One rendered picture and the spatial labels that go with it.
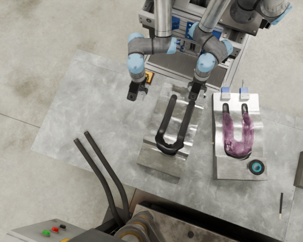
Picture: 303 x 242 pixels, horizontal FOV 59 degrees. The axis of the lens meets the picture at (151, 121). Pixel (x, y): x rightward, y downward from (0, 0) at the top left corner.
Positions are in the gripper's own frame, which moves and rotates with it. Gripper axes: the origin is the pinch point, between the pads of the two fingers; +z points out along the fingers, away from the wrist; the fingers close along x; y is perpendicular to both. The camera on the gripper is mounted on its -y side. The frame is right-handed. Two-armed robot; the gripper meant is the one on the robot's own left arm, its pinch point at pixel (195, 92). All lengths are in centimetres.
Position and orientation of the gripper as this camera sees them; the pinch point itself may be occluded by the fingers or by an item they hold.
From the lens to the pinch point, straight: 155.3
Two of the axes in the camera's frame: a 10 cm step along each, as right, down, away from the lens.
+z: 0.3, 2.6, 9.7
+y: 3.3, -9.1, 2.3
